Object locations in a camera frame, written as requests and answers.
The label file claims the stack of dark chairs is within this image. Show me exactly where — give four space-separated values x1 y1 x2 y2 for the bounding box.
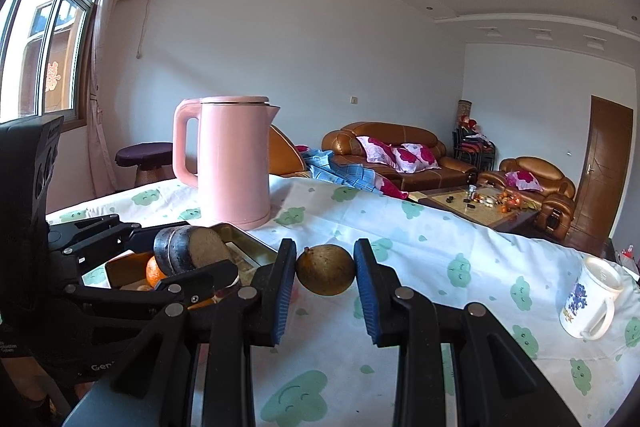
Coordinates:
452 127 497 172

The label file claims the purple cushioned stool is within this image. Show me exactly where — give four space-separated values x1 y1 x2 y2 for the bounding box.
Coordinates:
116 142 176 192

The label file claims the pink electric kettle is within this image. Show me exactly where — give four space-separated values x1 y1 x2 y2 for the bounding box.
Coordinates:
173 96 281 230

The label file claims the pink metal tin box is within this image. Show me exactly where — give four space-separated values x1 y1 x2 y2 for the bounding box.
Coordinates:
104 223 281 308

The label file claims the window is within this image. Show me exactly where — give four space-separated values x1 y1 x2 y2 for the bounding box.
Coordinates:
0 0 113 124

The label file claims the brown leather armchair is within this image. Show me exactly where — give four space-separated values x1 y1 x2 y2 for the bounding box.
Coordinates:
477 157 576 243

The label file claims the orange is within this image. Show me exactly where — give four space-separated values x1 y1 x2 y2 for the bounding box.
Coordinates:
145 255 168 289

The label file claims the tan round fruit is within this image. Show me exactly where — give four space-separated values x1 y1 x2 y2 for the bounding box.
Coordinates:
296 244 357 297

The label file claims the white air conditioner cable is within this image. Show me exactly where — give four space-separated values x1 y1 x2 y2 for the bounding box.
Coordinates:
117 0 156 59

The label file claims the dark purple tuber chunk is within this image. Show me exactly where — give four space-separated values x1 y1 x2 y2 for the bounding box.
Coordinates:
153 225 233 279

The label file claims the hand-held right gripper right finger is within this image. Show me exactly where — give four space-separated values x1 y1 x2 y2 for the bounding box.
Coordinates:
353 238 583 427

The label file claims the brown wooden door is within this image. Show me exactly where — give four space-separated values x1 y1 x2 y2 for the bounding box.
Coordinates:
571 95 635 253

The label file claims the white printed mug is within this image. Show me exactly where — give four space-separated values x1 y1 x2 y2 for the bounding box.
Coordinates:
559 255 626 340

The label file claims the blue plaid clothing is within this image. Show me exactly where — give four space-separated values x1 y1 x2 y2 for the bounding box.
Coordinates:
295 146 408 200

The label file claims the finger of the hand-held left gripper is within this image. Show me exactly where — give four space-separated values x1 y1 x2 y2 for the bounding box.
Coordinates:
64 259 241 322
46 214 157 265

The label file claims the wooden coffee table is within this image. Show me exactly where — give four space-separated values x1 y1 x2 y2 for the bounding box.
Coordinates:
417 184 542 235

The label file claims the cloud print tablecloth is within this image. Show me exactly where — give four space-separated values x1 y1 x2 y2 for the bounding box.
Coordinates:
45 174 640 427

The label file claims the pink floral pillow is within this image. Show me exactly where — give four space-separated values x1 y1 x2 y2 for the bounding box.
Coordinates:
356 136 401 168
505 171 542 192
392 143 441 172

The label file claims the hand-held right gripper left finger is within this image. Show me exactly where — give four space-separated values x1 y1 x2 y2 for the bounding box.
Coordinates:
111 238 298 427

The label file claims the pink curtain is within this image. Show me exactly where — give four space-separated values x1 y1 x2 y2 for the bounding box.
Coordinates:
85 0 146 200

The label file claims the brown leather sofa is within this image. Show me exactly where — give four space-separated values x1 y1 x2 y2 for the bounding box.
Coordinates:
321 122 478 192

